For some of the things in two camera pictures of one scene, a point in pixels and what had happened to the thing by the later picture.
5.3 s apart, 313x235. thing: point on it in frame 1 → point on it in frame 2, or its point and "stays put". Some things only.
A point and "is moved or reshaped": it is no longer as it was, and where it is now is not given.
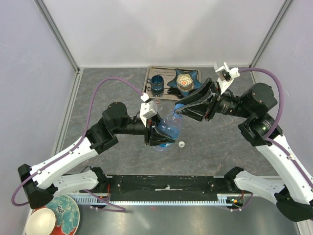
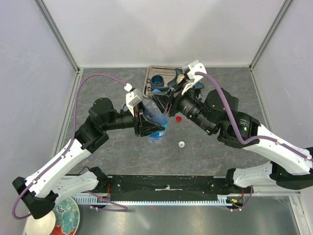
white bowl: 41,222 stays put
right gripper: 202,105 → 169,97
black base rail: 167,187 stays put
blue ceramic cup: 157,82 stays put
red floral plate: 66,214 stays put
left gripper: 156,138 → 145,127
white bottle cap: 181,144 stays put
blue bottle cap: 176,106 is moved or reshaped
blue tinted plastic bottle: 170,125 → 150,109
